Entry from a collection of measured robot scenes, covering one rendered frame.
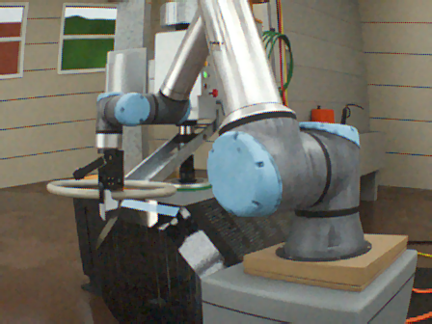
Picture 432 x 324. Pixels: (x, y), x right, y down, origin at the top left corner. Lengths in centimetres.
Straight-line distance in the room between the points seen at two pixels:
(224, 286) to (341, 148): 37
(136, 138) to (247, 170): 216
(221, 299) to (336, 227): 28
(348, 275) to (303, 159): 25
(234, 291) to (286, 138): 33
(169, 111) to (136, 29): 164
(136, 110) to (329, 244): 65
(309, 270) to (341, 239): 9
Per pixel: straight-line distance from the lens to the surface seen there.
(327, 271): 96
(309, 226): 101
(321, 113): 542
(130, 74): 291
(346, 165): 100
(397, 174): 709
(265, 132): 87
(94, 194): 151
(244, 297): 99
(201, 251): 186
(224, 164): 89
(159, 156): 218
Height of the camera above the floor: 121
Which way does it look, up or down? 7 degrees down
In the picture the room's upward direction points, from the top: 1 degrees counter-clockwise
